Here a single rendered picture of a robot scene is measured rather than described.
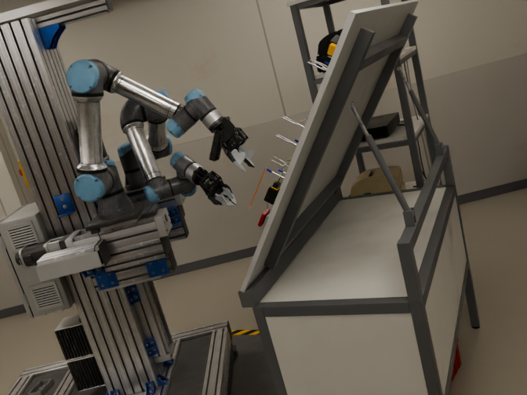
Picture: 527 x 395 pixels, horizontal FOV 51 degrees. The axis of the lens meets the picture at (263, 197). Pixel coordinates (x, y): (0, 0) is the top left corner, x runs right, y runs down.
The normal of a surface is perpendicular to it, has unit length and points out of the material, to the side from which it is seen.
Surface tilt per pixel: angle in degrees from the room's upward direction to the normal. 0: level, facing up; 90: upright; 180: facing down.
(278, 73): 90
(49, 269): 90
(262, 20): 90
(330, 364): 90
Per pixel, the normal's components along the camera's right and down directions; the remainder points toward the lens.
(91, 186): -0.06, 0.40
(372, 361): -0.39, 0.33
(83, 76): -0.04, 0.14
